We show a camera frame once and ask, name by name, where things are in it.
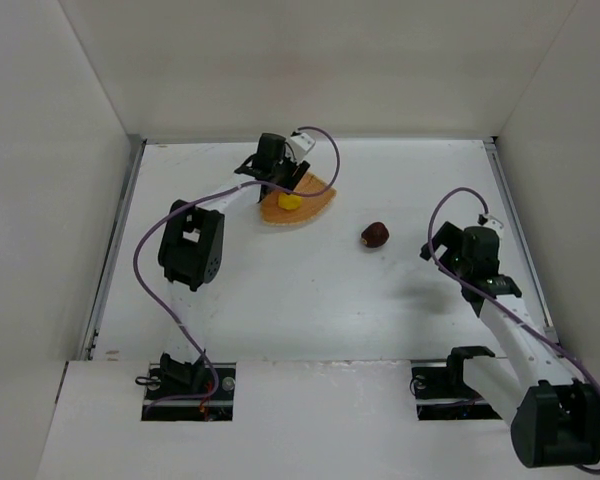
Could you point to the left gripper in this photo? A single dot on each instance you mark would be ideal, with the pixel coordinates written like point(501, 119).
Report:
point(290, 174)

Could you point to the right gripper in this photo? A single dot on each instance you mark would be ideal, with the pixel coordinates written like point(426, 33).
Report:
point(440, 240)

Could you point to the yellow fake fruit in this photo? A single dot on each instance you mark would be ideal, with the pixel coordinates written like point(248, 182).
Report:
point(289, 202)

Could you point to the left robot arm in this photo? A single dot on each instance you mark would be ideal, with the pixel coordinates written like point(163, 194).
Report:
point(193, 263)

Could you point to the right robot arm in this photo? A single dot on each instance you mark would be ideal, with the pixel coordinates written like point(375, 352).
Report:
point(553, 417)

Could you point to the dark red fake apple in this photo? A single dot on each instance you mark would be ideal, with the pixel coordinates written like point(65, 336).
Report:
point(375, 235)

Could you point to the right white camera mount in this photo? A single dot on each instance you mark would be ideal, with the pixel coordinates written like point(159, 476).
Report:
point(491, 222)

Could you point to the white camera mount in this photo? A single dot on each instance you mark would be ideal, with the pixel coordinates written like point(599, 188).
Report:
point(491, 222)
point(300, 145)

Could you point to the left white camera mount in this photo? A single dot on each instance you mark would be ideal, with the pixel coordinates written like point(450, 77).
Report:
point(300, 145)

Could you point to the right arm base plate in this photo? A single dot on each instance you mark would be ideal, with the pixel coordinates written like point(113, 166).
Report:
point(436, 399)

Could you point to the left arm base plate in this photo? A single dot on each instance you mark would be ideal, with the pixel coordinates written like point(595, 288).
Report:
point(186, 396)

